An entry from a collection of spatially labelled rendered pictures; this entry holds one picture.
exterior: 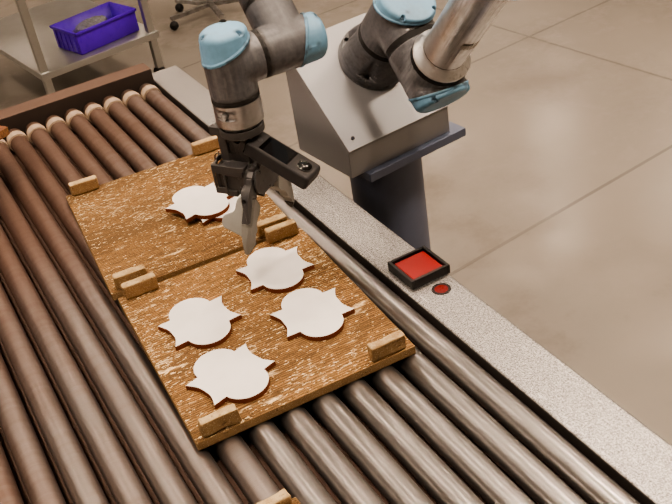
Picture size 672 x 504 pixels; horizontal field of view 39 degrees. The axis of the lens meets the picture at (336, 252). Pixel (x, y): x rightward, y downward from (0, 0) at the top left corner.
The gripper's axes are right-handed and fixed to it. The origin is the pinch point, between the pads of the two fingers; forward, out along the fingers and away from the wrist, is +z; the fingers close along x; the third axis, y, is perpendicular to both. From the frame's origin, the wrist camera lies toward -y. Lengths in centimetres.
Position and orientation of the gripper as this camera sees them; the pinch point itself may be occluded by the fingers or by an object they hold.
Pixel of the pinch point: (274, 231)
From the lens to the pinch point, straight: 157.2
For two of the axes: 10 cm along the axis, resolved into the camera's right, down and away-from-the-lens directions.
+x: -4.4, 5.6, -7.0
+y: -8.9, -1.5, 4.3
